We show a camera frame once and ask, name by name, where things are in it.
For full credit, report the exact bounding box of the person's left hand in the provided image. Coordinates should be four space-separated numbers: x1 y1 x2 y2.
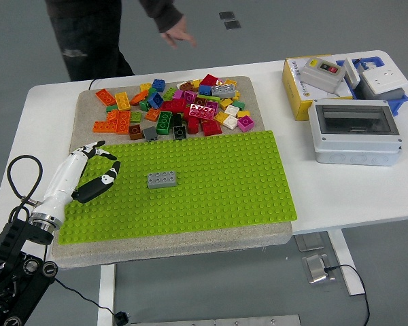
161 15 198 50

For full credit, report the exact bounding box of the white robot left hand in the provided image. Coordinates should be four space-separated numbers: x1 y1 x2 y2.
32 140 122 222

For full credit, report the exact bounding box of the green studded baseplate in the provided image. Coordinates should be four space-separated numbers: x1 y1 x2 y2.
57 130 298 246

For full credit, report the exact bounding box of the red toy brick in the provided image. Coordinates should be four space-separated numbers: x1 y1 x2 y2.
186 115 201 136
160 98 187 114
199 73 220 88
201 118 223 137

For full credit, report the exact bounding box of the pink brick with white studs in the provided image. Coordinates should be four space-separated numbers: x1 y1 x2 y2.
188 103 218 122

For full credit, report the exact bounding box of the dark grey toy brick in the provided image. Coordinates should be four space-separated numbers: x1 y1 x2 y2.
142 126 159 142

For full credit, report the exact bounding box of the person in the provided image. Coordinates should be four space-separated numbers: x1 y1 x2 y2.
44 0 188 82

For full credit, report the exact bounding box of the white table leg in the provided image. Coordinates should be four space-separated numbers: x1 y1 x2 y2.
97 263 118 326
327 230 365 297

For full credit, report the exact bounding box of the yellow cardboard box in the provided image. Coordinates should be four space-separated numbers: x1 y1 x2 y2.
281 56 355 122

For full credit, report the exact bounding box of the grey-brown mat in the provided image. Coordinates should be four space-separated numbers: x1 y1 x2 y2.
50 75 294 270

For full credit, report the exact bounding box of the small white plastic part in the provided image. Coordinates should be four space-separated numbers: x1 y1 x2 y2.
356 58 379 73

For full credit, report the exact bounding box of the long metal floor plate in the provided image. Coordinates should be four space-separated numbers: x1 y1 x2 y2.
131 314 302 326

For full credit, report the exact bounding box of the blue plastic bin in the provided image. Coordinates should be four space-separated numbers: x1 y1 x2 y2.
336 55 408 117

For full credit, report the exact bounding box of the flat metal floor plate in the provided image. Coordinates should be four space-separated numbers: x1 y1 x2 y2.
294 232 326 253

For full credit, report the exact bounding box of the metal floor socket cover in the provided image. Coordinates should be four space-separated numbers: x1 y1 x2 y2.
301 253 337 285

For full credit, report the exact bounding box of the grey push-button switch box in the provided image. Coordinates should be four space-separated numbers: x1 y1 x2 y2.
299 56 347 94

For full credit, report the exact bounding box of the white switch plate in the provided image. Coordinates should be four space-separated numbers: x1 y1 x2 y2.
342 57 362 90

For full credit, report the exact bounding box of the white wall socket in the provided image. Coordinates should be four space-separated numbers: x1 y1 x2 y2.
359 67 408 96

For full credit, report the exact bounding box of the grey electrical enclosure box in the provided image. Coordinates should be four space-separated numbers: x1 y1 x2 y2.
307 98 404 167

